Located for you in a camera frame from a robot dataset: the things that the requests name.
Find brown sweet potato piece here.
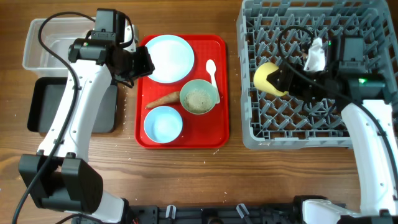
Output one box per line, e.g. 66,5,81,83
146,91,180,110

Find grey dishwasher rack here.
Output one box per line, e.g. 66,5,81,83
236,0,397,149

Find red serving tray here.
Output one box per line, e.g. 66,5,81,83
135,34,229,149

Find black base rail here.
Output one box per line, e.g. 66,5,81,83
131,203,300,224

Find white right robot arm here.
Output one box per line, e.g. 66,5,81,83
254,63,397,223

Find green bowl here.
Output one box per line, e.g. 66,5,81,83
180,79,216,115

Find small light blue bowl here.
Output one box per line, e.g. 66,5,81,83
144,106,183,144

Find white plastic spoon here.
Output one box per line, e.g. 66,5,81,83
206,59,220,104

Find yellow plastic cup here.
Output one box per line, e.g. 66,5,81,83
253,62,289,96

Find black plastic tray bin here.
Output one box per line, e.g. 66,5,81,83
27,77,118,134

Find clear plastic bin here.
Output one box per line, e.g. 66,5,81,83
22,17,95,78

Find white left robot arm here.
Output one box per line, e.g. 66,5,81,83
12,39,154,223

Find light blue plate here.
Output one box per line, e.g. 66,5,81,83
145,35,195,84

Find rice grains heap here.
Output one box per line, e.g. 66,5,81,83
183,89,213,114

